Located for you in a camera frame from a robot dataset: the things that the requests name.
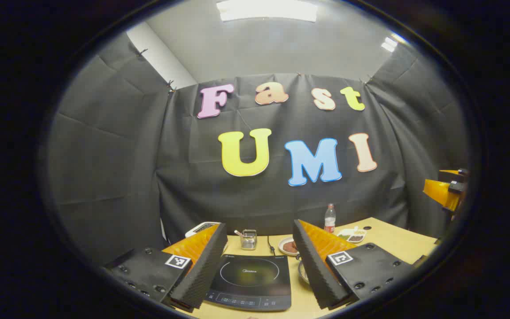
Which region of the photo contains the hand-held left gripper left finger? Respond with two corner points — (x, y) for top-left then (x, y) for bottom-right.
(104, 222), (228, 313)

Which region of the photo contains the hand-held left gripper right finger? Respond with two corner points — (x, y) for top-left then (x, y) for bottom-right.
(293, 219), (415, 311)

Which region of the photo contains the steel pot with black handles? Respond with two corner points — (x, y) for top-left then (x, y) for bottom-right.
(297, 260), (311, 284)

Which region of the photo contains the black induction cooktop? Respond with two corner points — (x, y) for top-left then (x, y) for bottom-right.
(205, 254), (292, 311)

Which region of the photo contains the white toaster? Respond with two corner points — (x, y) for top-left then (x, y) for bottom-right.
(185, 222), (221, 238)

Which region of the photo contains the white round plate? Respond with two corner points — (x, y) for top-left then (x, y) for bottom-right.
(278, 237), (301, 257)

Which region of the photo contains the clear plastic bottle red label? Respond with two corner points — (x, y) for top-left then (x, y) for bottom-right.
(324, 203), (336, 234)

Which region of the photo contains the white divided dish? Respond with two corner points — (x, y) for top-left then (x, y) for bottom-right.
(337, 226), (367, 243)

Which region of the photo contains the black backdrop cloth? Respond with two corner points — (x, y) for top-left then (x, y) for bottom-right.
(45, 33), (470, 266)

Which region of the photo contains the small ceiling light panel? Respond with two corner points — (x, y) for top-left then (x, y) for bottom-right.
(381, 33), (408, 53)

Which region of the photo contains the large ceiling light panel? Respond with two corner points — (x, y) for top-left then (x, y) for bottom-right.
(216, 0), (318, 23)

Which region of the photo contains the metal wire utensil holder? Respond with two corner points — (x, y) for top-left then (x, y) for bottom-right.
(240, 229), (258, 251)

